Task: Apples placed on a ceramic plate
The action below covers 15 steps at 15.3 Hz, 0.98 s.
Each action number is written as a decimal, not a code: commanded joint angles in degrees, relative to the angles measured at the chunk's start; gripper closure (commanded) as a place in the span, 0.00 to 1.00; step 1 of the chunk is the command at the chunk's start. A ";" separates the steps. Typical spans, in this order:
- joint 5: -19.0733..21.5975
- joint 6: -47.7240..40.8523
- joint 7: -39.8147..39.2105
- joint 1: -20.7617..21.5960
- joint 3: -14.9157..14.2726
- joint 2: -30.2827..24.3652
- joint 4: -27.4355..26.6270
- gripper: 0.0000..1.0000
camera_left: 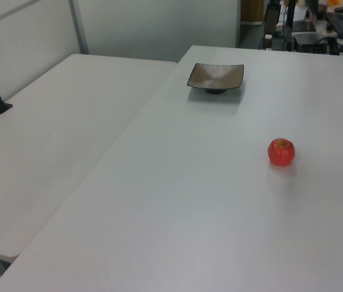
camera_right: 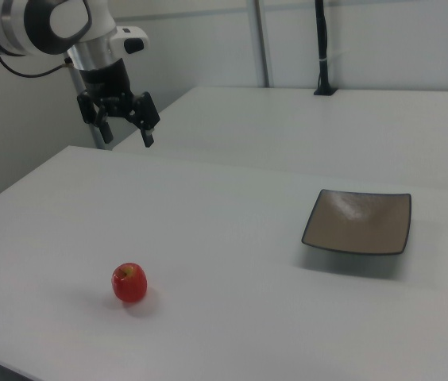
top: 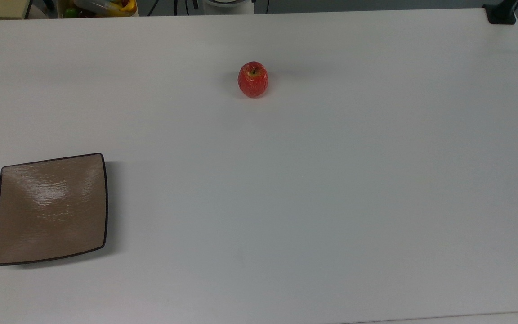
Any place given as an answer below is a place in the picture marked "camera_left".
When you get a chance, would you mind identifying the red apple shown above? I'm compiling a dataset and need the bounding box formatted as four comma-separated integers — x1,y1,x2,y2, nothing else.
268,137,296,167

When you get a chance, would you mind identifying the brown square ceramic plate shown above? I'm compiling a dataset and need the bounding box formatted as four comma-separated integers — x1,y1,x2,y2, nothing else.
186,63,245,94

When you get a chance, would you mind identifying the wooden cabinet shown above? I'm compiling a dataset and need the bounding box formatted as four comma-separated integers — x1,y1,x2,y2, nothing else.
240,0,265,24

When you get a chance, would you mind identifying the black upright box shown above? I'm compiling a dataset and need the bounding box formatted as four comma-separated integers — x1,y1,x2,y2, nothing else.
263,2,281,36

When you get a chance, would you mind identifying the black upright pole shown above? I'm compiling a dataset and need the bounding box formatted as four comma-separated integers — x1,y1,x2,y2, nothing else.
285,0,297,52

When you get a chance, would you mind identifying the dark grey flat device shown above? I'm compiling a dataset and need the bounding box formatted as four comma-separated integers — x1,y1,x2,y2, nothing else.
293,32,338,47

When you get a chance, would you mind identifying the black flat laptop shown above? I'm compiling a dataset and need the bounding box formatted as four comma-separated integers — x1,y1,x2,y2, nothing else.
291,20,317,33

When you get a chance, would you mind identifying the black computer keyboard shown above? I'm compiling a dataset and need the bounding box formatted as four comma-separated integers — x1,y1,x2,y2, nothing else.
325,12,343,39

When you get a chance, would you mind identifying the grey metal partition post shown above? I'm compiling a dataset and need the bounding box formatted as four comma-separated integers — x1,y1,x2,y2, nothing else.
68,0,90,56

